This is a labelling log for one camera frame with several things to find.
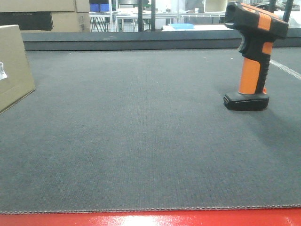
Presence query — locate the blue storage bins background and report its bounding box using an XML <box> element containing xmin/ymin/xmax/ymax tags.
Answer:
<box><xmin>90</xmin><ymin>3</ymin><xmax>110</xmax><ymax>12</ymax></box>

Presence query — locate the dark grey conveyor belt mat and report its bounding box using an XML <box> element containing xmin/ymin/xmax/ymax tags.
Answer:
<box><xmin>0</xmin><ymin>29</ymin><xmax>301</xmax><ymax>214</ymax></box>

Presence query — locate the white background workbench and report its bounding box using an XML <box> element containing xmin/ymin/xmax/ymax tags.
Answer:
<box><xmin>114</xmin><ymin>11</ymin><xmax>225</xmax><ymax>32</ymax></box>

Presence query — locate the red metal conveyor table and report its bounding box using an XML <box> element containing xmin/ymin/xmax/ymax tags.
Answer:
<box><xmin>0</xmin><ymin>208</ymin><xmax>301</xmax><ymax>226</ymax></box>

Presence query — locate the brown cardboard package box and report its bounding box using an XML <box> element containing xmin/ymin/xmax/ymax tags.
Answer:
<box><xmin>0</xmin><ymin>25</ymin><xmax>35</xmax><ymax>113</ymax></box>

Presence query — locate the white shipping label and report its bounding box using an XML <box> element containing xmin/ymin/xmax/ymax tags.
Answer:
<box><xmin>0</xmin><ymin>62</ymin><xmax>8</xmax><ymax>80</ymax></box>

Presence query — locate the stacked cardboard boxes background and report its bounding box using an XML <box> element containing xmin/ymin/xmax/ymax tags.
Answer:
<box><xmin>0</xmin><ymin>0</ymin><xmax>90</xmax><ymax>33</ymax></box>

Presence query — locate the orange black barcode scanner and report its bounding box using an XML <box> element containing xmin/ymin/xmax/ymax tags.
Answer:
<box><xmin>223</xmin><ymin>0</ymin><xmax>293</xmax><ymax>111</ymax></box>

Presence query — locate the blue tray on table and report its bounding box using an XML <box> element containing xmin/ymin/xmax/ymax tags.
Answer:
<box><xmin>169</xmin><ymin>23</ymin><xmax>194</xmax><ymax>30</ymax></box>

